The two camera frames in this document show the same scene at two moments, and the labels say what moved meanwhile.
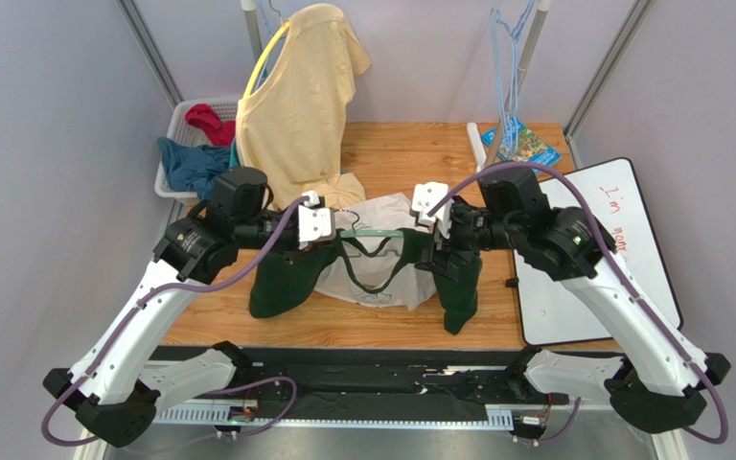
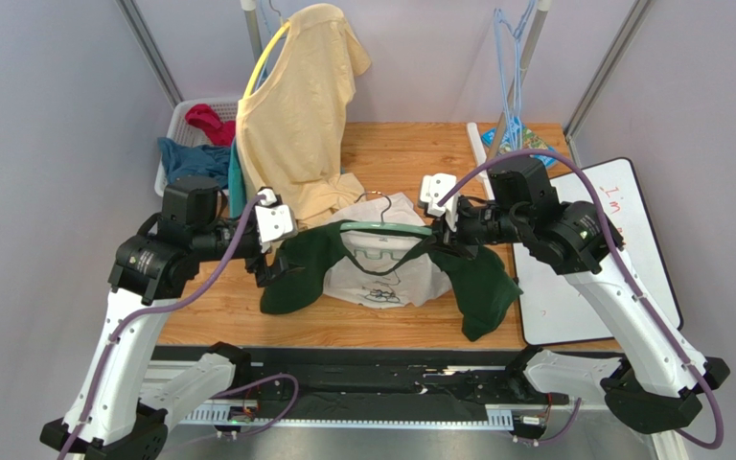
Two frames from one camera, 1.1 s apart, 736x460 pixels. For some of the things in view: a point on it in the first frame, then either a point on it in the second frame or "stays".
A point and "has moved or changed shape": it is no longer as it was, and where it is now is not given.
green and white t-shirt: (379, 272) has moved or changed shape
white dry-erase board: (550, 310) stays
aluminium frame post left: (150, 51) stays
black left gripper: (308, 249) → (264, 273)
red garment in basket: (220, 132) stays
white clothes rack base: (476, 146) stays
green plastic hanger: (368, 234) → (381, 224)
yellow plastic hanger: (260, 62) stays
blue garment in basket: (193, 168) stays
